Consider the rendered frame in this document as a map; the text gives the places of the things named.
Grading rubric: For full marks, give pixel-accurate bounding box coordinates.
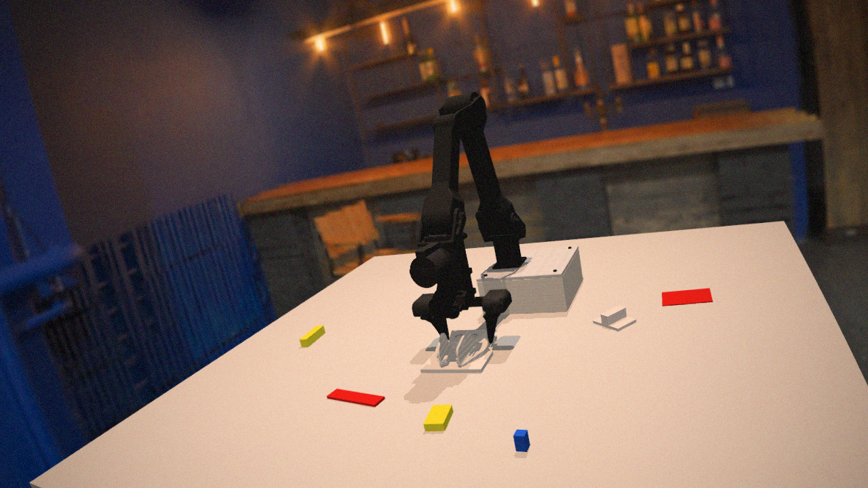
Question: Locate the blue rectangular block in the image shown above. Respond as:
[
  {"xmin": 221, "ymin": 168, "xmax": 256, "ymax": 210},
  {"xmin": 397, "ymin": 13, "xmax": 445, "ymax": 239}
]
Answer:
[{"xmin": 513, "ymin": 429, "xmax": 530, "ymax": 452}]

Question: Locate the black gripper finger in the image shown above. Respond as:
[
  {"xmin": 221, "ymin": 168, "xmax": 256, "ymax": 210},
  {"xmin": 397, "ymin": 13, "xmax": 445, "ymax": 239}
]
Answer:
[
  {"xmin": 483, "ymin": 313, "xmax": 500, "ymax": 344},
  {"xmin": 420, "ymin": 315, "xmax": 450, "ymax": 340}
]

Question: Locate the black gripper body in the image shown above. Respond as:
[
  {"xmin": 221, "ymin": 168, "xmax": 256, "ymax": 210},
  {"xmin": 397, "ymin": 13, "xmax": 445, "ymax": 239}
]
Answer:
[{"xmin": 412, "ymin": 266, "xmax": 512, "ymax": 317}]

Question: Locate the yellow rectangular block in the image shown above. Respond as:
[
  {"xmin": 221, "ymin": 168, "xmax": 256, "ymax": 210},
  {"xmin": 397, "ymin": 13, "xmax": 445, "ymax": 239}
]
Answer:
[
  {"xmin": 423, "ymin": 405, "xmax": 453, "ymax": 431},
  {"xmin": 300, "ymin": 325, "xmax": 326, "ymax": 347}
]

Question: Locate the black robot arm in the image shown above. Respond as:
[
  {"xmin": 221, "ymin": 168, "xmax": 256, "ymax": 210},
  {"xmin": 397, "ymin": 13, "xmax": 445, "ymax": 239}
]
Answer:
[{"xmin": 410, "ymin": 92, "xmax": 527, "ymax": 319}]

